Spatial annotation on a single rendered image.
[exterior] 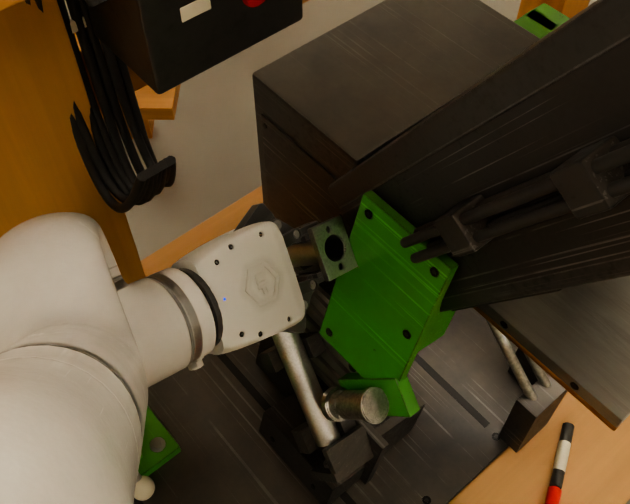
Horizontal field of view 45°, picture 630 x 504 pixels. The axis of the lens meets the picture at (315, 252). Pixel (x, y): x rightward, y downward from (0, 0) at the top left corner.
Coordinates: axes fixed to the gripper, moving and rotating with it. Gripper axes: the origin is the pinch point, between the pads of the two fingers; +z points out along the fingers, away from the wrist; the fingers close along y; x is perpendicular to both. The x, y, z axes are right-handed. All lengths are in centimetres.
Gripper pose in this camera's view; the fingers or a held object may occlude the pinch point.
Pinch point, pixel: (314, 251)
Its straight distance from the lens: 76.4
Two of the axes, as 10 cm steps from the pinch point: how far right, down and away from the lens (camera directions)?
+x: -6.5, 0.8, 7.6
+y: -3.0, -9.4, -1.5
